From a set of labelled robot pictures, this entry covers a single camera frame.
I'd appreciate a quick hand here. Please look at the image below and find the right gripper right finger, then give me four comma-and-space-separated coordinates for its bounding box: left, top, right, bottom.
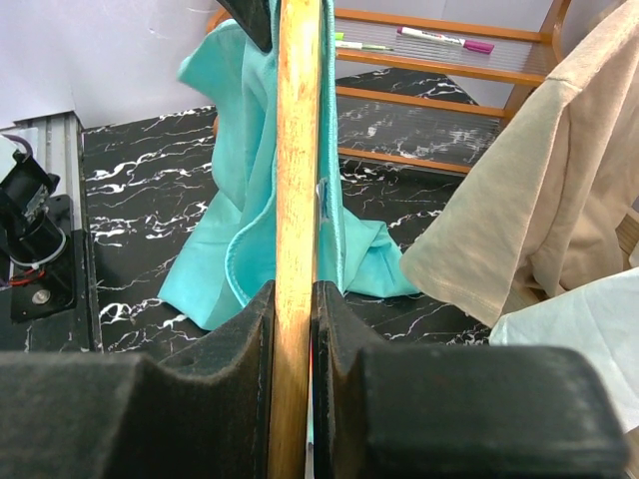
312, 281, 629, 478

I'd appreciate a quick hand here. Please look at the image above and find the wooden clothes rack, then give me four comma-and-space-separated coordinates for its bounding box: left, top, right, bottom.
502, 208, 638, 312

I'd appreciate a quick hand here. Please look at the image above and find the green cap marker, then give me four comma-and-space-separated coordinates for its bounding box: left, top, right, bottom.
334, 32, 392, 52

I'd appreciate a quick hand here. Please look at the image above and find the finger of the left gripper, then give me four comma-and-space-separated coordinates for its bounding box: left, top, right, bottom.
218, 0, 273, 51

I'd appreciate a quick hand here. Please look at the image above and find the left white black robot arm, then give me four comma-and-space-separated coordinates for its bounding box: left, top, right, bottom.
1, 1, 280, 330

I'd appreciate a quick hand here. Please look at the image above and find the white printed t shirt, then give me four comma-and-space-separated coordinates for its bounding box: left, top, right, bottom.
489, 267, 638, 432

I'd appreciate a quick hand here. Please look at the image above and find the beige t shirt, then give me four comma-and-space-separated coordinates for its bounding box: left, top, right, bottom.
400, 1, 638, 325

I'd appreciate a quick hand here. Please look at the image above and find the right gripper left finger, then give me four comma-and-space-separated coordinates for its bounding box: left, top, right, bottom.
1, 282, 275, 478

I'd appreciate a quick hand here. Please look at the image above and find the wooden hanger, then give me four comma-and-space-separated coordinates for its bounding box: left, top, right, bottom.
268, 1, 322, 478

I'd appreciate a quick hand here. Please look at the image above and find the purple cap marker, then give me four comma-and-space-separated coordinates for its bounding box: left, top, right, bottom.
396, 27, 494, 55

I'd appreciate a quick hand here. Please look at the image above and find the teal t shirt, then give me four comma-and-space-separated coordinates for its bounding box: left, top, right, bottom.
159, 2, 415, 331

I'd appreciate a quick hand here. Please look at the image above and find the orange wooden shelf rack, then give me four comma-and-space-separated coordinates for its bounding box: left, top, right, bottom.
205, 0, 615, 176

